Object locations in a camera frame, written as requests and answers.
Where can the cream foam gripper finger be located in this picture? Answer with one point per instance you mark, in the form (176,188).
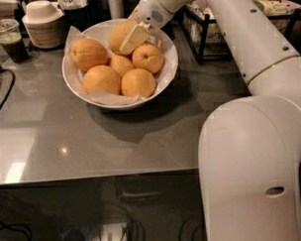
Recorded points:
(137,35)

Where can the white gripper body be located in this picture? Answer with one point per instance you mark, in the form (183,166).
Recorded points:
(149,10)

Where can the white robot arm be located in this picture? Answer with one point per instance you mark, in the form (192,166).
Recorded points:
(249,151)

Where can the small centre orange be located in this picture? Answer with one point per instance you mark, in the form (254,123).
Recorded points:
(120,64)

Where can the white ceramic bowl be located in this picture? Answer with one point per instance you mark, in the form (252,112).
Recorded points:
(123,105)

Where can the white paper cup stack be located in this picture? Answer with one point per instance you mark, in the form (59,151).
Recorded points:
(116,8)

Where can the black holder with packets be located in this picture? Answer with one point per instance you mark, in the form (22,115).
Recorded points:
(76,13)

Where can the stack of paper bowls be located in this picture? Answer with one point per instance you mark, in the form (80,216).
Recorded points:
(45,24)

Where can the plastic cup green drink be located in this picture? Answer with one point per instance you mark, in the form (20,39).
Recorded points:
(11,40)

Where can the black wire rack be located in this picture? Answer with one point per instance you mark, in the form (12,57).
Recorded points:
(203,34)

